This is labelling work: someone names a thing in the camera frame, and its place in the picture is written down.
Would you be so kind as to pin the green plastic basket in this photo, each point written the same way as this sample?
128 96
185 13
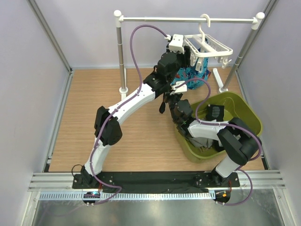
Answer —
234 106

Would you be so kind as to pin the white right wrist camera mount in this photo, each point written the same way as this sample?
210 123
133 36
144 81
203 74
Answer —
178 88

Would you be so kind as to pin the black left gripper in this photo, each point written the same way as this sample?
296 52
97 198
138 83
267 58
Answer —
186 57

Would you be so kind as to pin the grey slotted cable duct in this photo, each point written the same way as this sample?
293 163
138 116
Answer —
93 196

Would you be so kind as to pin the black sock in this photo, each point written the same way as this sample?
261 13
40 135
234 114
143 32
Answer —
163 104
215 113

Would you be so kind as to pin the white clip hanger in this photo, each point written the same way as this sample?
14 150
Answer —
203 46

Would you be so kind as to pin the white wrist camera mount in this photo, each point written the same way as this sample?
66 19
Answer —
175 43
178 88

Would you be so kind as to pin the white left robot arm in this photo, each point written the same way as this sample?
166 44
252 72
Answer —
108 120

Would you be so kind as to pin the aluminium frame rail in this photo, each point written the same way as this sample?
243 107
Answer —
261 179

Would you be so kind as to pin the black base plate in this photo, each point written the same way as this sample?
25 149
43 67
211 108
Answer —
164 182

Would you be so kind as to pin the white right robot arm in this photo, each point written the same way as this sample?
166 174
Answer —
234 136

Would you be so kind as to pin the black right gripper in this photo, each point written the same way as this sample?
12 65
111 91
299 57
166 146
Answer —
168 95

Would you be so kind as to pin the blue patterned sock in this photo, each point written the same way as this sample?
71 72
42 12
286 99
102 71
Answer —
188 73

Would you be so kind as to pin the white clothes rack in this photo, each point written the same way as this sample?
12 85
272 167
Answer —
204 18

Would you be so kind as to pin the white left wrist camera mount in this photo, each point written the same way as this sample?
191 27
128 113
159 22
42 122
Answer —
175 43

